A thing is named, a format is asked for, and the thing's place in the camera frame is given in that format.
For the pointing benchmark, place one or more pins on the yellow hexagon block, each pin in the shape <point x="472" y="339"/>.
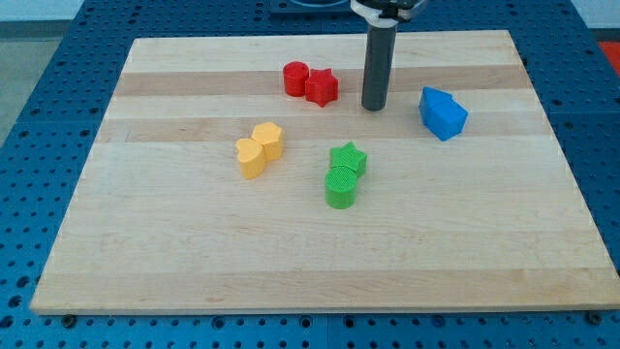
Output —
<point x="271" y="137"/>

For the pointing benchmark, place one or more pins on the red cylinder block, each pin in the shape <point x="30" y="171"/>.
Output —
<point x="295" y="74"/>

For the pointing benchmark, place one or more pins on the wooden board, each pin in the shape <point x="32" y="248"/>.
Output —
<point x="163" y="222"/>

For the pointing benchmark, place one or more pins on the green cylinder block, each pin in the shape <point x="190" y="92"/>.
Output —
<point x="340" y="187"/>

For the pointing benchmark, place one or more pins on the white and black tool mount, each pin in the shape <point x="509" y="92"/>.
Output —
<point x="387" y="12"/>

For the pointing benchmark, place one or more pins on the blue cube block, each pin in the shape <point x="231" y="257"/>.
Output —
<point x="444" y="119"/>

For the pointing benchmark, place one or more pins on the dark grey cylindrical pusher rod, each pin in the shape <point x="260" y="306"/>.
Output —
<point x="377" y="67"/>

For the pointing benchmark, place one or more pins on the red star block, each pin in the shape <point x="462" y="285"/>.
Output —
<point x="321" y="87"/>

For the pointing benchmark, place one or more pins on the green star block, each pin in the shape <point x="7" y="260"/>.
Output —
<point x="349" y="156"/>

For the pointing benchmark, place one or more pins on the yellow heart block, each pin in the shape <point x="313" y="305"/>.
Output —
<point x="250" y="157"/>

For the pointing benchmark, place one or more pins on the blue pentagon block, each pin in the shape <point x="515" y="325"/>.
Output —
<point x="430" y="101"/>

